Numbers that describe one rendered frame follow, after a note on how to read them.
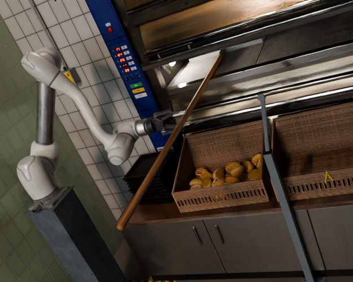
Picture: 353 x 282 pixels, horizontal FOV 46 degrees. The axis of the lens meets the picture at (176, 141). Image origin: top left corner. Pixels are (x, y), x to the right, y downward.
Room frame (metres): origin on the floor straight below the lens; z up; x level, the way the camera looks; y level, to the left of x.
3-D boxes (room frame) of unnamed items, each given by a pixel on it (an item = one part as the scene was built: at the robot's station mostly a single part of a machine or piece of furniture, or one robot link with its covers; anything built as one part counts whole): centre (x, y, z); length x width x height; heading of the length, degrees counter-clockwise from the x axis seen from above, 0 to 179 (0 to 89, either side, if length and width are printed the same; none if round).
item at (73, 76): (2.85, 0.49, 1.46); 0.10 x 0.07 x 0.10; 61
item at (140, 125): (2.08, 0.13, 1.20); 0.09 x 0.06 x 0.09; 151
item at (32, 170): (2.17, 0.80, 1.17); 0.18 x 0.16 x 0.22; 173
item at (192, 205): (2.21, -0.20, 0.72); 0.56 x 0.49 x 0.28; 63
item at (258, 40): (3.00, -0.65, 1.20); 0.55 x 0.36 x 0.03; 61
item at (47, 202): (2.15, 0.81, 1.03); 0.22 x 0.18 x 0.06; 149
